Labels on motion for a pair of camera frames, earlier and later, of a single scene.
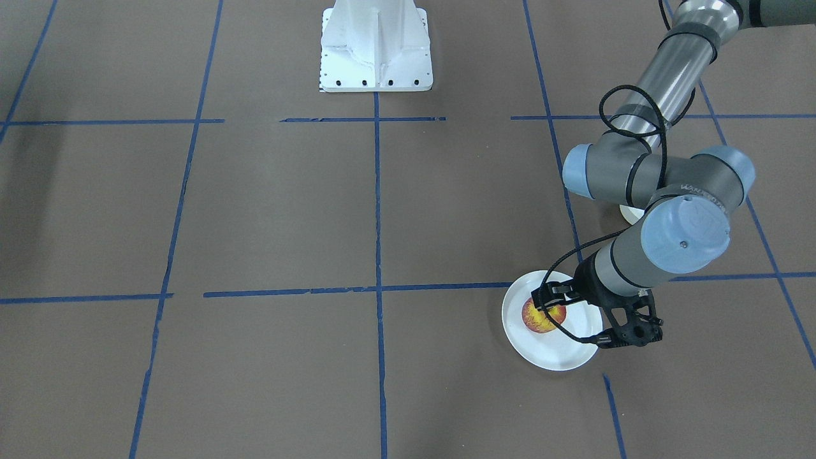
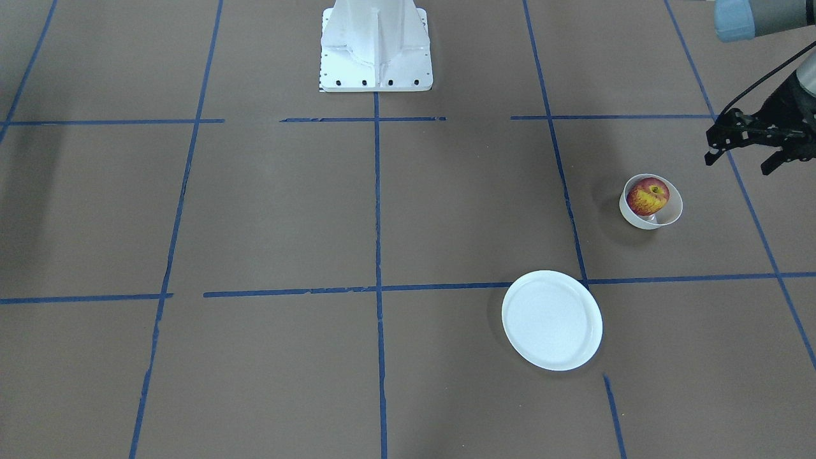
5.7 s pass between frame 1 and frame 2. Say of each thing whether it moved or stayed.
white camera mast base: stayed
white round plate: stayed
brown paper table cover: stayed
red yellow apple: moved
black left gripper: moved
